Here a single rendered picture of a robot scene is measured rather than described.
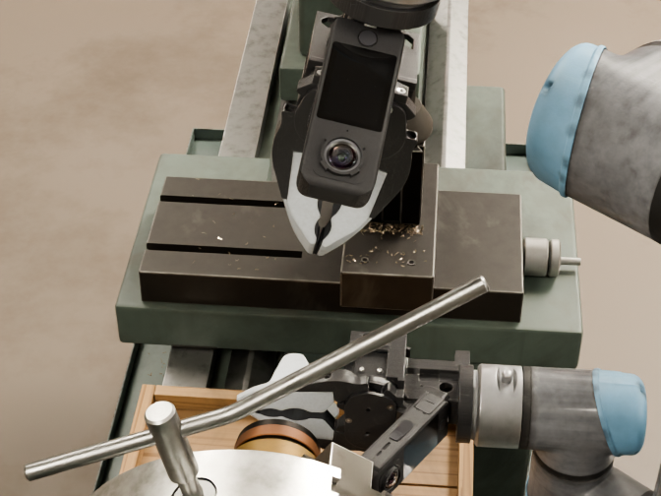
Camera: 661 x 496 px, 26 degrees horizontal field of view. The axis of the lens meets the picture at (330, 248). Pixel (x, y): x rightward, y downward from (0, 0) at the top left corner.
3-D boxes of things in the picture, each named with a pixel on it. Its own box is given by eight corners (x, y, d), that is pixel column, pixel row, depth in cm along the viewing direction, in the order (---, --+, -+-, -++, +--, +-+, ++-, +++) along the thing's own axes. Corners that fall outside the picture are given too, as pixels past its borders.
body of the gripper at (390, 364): (342, 386, 137) (469, 394, 136) (335, 453, 130) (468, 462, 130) (343, 328, 132) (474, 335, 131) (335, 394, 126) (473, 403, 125)
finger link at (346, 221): (363, 219, 103) (392, 117, 97) (357, 273, 99) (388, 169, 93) (321, 211, 103) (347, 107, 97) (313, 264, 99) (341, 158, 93)
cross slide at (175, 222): (520, 323, 160) (523, 292, 157) (141, 301, 163) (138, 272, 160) (517, 221, 174) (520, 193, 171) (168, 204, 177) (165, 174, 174)
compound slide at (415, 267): (432, 312, 155) (434, 277, 152) (338, 307, 156) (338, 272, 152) (437, 197, 171) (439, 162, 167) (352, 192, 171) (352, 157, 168)
